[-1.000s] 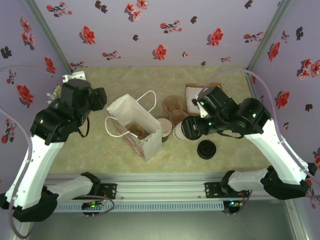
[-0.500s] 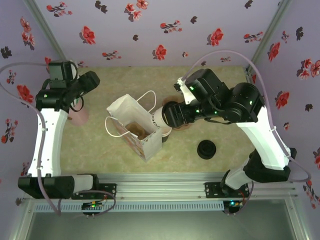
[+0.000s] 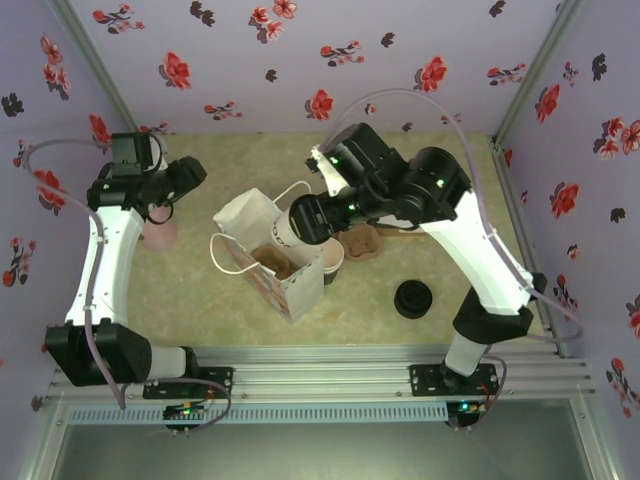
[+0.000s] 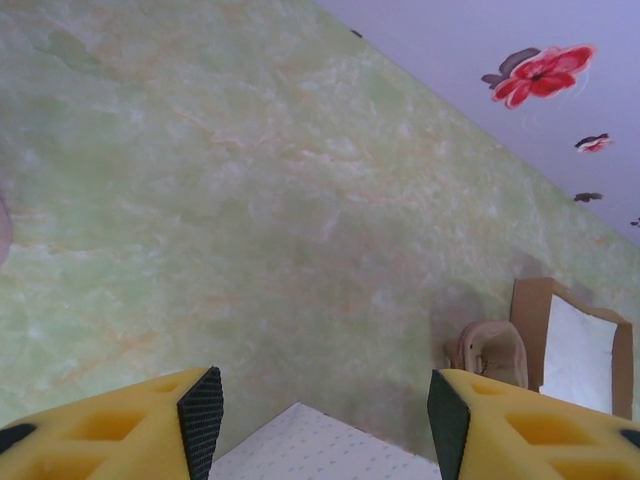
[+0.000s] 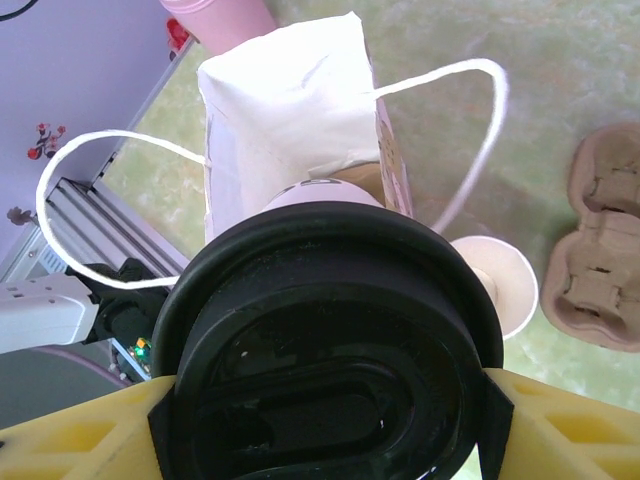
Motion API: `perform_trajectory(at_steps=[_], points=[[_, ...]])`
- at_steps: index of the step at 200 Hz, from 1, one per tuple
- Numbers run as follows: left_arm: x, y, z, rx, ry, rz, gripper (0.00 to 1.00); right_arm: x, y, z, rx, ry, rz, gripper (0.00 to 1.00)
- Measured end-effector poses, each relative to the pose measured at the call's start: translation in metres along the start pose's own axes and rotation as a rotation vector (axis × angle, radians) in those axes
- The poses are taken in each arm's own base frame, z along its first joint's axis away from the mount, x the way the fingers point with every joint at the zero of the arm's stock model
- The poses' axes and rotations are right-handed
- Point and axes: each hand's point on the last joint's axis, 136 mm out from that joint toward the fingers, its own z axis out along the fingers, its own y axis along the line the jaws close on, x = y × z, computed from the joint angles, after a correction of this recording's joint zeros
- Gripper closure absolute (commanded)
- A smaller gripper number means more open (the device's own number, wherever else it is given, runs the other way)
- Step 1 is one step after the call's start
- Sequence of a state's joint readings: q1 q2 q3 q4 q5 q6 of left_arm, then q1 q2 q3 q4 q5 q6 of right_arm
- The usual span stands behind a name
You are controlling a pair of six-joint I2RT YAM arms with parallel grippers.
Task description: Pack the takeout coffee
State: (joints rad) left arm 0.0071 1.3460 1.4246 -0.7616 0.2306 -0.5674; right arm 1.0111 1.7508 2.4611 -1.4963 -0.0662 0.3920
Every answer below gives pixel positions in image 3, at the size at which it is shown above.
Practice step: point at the white black paper coffee cup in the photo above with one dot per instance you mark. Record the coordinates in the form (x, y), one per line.
(295, 252)

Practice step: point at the white paper bag cartoon print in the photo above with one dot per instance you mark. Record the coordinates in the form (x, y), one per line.
(245, 210)

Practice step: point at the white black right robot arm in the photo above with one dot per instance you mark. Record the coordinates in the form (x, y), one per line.
(475, 250)

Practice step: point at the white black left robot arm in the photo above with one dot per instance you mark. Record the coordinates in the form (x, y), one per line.
(105, 265)

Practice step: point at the brown cardboard tray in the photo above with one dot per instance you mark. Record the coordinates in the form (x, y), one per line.
(400, 232)

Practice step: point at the pink straw holder cup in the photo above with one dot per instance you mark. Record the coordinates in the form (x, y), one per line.
(160, 235)

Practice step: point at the black lid on table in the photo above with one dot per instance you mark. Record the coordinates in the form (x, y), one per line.
(412, 300)

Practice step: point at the aluminium frame post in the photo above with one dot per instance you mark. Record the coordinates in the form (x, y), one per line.
(102, 75)
(534, 75)

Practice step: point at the aluminium side rail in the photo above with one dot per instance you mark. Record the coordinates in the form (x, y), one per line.
(515, 200)

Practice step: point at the aluminium base rail beam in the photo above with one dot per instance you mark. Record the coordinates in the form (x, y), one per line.
(320, 375)

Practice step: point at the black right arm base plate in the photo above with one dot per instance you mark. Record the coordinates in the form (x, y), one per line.
(422, 382)

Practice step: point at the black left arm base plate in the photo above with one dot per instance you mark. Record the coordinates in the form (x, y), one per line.
(220, 382)

